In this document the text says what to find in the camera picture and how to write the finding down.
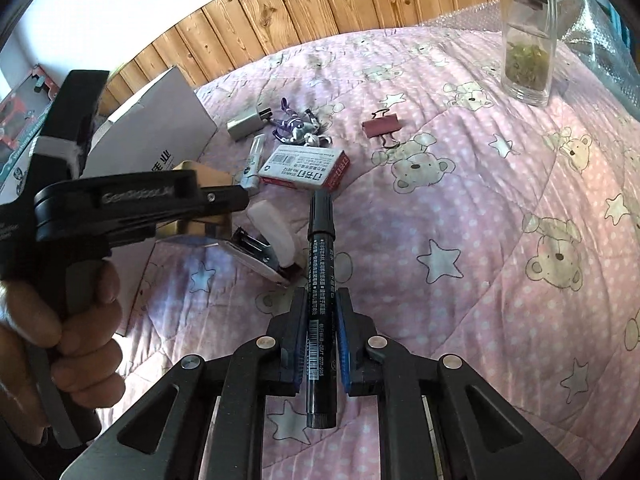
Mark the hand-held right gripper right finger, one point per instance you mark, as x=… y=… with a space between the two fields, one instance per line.
x=343 y=340

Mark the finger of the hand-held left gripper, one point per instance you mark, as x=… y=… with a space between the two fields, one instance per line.
x=225 y=199

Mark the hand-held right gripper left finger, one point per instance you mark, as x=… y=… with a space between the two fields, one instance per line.
x=298 y=340

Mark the tan tissue packet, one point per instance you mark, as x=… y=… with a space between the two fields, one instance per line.
x=200 y=172

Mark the black marker pen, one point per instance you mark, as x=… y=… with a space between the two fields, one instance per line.
x=320 y=260

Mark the red staples box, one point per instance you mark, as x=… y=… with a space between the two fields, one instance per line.
x=305 y=167

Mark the white cardboard box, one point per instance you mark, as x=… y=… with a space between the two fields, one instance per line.
x=150 y=120

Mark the purple silver toy robot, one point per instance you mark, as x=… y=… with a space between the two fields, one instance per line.
x=300 y=127

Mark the person's left hand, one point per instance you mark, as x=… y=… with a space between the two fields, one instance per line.
x=92 y=340

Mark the small white tube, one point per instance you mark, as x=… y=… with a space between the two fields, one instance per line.
x=251 y=165

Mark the pale pink stapler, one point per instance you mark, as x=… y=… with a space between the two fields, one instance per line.
x=272 y=230

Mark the grey charger plug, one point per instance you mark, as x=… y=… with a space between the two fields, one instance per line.
x=246 y=122

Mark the orange teal toy box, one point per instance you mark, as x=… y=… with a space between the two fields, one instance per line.
x=20 y=110

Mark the red binder clip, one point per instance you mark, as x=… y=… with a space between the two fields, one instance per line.
x=382 y=124

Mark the glass bottle with tea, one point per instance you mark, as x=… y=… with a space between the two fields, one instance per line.
x=530 y=50

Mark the clear bubble wrap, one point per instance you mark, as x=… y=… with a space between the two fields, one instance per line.
x=600 y=50

